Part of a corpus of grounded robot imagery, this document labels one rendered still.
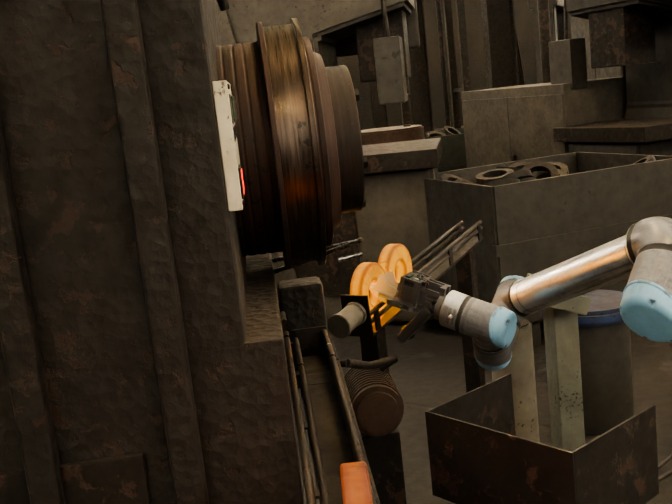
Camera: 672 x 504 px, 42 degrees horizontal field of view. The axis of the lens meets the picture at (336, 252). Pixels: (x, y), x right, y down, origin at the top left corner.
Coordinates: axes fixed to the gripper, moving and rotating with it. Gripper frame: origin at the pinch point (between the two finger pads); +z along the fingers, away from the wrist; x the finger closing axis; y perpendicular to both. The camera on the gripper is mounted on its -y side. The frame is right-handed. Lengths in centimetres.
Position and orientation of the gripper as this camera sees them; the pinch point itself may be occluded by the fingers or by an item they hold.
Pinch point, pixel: (370, 288)
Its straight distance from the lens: 221.3
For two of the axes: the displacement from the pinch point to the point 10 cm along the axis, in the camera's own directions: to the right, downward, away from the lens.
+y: 1.7, -9.3, -3.2
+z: -8.6, -3.0, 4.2
